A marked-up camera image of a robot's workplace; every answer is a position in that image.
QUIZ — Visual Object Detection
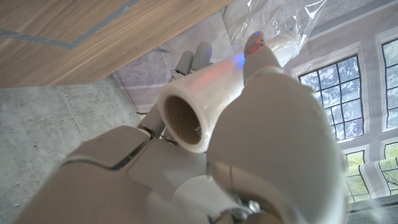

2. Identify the white cling film roll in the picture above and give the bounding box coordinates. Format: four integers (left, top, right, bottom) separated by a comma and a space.
157, 30, 301, 154

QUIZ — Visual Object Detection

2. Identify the clear cling film sheet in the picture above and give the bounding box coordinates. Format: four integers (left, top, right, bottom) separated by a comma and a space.
222, 0, 327, 63

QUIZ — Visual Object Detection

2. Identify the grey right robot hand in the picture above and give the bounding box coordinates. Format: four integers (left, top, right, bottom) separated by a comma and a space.
12, 30, 348, 224

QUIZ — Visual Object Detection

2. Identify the printed window backdrop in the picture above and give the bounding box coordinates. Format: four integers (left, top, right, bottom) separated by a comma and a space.
111, 0, 398, 205

